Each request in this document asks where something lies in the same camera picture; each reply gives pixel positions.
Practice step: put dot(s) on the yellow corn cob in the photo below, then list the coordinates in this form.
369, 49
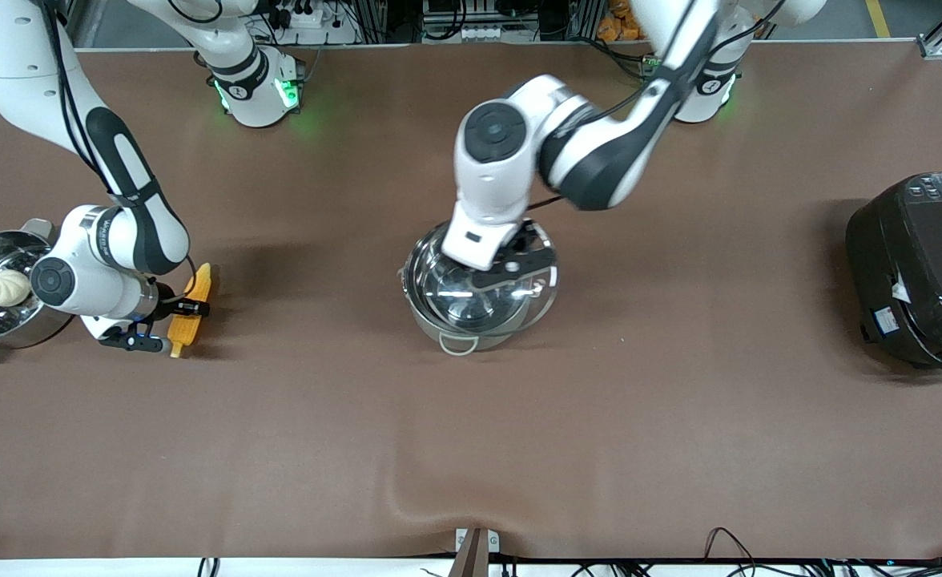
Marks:
183, 328

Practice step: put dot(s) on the glass pot lid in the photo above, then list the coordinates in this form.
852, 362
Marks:
455, 296

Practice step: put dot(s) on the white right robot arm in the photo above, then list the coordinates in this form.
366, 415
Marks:
126, 232

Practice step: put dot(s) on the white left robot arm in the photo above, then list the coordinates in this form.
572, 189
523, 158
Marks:
495, 160

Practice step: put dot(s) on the steel cooking pot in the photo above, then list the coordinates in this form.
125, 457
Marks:
479, 336

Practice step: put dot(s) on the white steamed bun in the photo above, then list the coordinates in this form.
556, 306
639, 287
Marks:
5, 287

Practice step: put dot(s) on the brown table mat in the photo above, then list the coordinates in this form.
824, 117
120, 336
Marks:
471, 449

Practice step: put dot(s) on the orange snack bag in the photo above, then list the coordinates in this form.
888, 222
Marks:
619, 24

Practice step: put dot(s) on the white power strip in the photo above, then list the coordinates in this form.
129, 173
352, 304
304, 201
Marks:
311, 20

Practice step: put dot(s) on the metal table clamp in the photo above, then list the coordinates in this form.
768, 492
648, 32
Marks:
473, 549

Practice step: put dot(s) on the black rice cooker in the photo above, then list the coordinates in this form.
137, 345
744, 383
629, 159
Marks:
923, 280

